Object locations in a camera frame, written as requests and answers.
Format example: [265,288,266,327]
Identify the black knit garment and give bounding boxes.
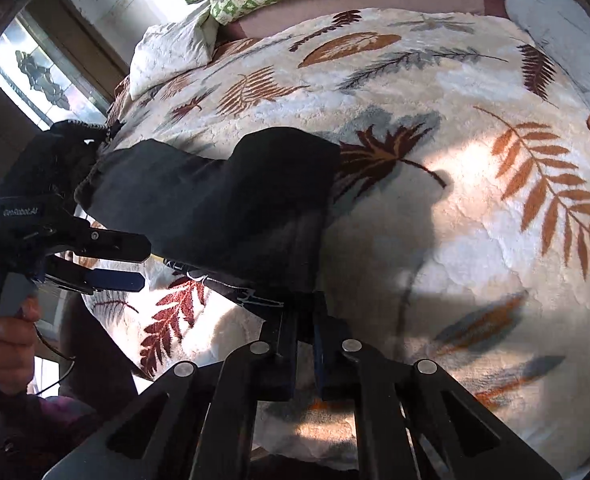
[2,119,113,203]

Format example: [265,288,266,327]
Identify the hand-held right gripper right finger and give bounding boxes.
[314,291,564,480]

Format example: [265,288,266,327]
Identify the leaf print fleece blanket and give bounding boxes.
[80,7,590,471]

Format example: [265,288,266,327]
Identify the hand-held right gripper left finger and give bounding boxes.
[42,304,299,480]

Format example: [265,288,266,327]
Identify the light grey quilted pillow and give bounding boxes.
[504,0,590,126]

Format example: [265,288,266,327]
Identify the white patterned pillow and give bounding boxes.
[128,1,218,102]

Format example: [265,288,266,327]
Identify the black pants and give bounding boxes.
[74,127,342,313]

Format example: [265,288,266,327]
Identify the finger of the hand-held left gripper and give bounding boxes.
[50,224,153,264]
[44,259,146,294]

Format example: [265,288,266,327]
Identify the frosted glass window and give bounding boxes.
[0,10,113,133]

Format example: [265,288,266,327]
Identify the thin black cable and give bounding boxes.
[32,322,77,393]

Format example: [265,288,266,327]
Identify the person's left hand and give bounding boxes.
[0,299,42,397]

